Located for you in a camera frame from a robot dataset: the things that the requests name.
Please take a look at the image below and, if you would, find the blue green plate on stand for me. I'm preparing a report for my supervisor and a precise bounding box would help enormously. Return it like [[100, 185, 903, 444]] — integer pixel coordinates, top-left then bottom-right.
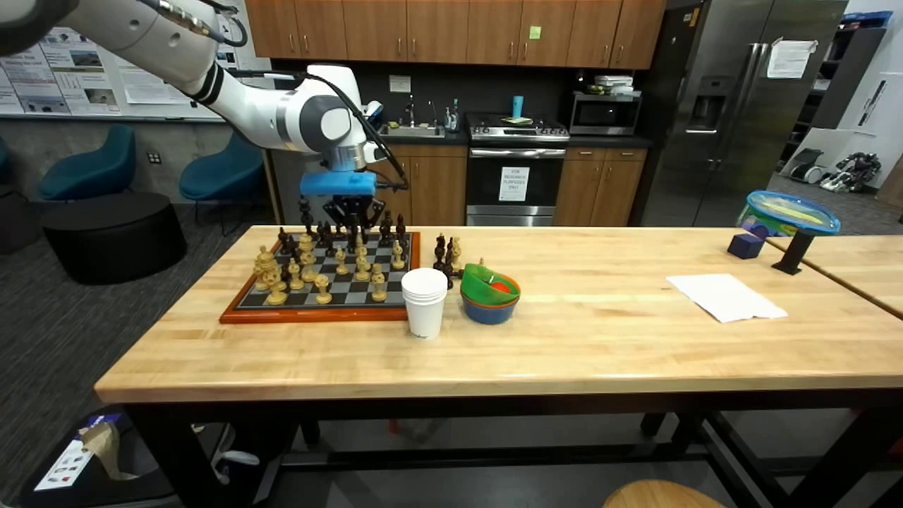
[[739, 188, 844, 273]]

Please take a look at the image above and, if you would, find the green and blue bowl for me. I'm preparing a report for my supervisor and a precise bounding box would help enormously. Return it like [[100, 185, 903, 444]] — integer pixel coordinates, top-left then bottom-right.
[[460, 266, 521, 324]]

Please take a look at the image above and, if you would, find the dark chess pawn off-board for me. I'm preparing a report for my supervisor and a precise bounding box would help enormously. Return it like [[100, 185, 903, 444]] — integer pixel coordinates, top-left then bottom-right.
[[435, 235, 450, 269]]

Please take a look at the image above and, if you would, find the stainless steel oven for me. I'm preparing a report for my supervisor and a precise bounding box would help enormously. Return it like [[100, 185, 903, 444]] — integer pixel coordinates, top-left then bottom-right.
[[467, 115, 570, 225]]

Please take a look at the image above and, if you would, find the black gripper blue mount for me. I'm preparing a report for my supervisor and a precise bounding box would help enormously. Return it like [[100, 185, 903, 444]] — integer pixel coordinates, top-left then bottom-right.
[[299, 171, 385, 247]]

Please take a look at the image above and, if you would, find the kitchen sink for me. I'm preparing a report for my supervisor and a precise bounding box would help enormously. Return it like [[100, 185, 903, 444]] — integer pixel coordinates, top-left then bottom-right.
[[378, 122, 446, 142]]

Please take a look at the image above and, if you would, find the butcher block table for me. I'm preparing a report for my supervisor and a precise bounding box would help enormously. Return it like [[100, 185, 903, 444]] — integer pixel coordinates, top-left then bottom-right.
[[97, 225, 903, 508]]

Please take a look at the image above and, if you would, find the wooden chess board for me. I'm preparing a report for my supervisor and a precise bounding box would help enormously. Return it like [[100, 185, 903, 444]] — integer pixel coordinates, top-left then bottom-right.
[[220, 229, 420, 324]]

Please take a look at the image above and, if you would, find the black round ottoman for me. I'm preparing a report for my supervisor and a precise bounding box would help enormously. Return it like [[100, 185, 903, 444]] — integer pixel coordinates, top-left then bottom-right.
[[42, 192, 186, 284]]

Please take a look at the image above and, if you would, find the black microwave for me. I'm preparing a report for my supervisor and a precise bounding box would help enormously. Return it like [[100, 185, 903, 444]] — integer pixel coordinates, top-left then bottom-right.
[[570, 91, 642, 136]]

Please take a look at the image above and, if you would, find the white paper sheet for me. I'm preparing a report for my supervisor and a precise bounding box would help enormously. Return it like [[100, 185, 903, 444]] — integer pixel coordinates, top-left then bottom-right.
[[672, 273, 787, 324]]

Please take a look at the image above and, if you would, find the near wooden orange stool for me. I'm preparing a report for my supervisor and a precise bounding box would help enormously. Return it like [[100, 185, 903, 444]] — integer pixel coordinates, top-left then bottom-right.
[[604, 480, 722, 508]]

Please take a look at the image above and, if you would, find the light chess piece off-board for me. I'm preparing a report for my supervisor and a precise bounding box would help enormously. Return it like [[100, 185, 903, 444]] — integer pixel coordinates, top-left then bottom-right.
[[450, 236, 463, 271]]

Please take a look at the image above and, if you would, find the stainless steel refrigerator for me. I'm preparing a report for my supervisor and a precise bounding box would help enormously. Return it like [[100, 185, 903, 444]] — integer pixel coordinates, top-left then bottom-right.
[[633, 0, 847, 225]]

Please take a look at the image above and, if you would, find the white paper cup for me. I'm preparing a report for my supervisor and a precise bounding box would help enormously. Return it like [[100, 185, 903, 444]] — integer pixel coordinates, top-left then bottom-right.
[[402, 269, 450, 338]]

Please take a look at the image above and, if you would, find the teal chair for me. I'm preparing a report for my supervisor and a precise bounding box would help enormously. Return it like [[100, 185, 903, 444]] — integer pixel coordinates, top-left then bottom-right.
[[39, 126, 135, 201]]

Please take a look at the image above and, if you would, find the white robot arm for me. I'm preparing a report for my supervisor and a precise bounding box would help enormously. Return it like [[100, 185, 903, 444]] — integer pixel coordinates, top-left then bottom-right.
[[0, 0, 385, 232]]

